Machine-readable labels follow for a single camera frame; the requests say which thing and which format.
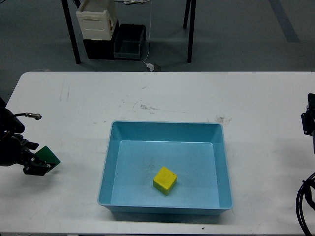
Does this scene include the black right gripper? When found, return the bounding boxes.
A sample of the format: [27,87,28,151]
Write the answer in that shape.
[301,93,315,148]

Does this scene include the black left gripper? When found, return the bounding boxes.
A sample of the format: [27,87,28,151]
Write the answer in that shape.
[0,134,56,176]

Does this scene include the green block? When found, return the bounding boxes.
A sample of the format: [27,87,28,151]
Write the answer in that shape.
[35,146,61,172]

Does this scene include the yellow block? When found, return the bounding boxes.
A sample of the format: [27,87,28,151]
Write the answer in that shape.
[153,167,178,196]

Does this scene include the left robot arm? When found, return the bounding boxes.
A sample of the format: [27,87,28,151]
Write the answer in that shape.
[0,99,61,176]

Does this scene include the black storage box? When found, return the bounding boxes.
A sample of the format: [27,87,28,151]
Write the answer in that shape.
[83,21,119,60]

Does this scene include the light blue plastic bin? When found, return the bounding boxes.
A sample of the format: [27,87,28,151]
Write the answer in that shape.
[97,121,233,215]

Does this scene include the dark grey open bin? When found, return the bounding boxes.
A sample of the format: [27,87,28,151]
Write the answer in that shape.
[114,24,146,60]

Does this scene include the white power adapter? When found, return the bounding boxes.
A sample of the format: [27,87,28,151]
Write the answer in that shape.
[146,63,155,72]

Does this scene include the cream plastic crate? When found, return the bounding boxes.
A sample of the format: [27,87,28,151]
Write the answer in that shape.
[76,0,118,41]

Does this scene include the black table leg left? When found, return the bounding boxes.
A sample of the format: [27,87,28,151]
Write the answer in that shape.
[61,0,81,64]

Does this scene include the black table leg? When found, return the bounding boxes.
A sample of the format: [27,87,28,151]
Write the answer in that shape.
[61,0,81,64]
[183,0,196,63]

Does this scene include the black table leg right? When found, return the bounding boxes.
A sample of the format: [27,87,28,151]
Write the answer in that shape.
[183,0,196,63]

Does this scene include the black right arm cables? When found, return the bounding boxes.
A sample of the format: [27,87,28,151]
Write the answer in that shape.
[295,172,315,236]

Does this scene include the white cable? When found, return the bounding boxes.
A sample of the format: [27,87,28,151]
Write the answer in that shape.
[115,0,153,65]

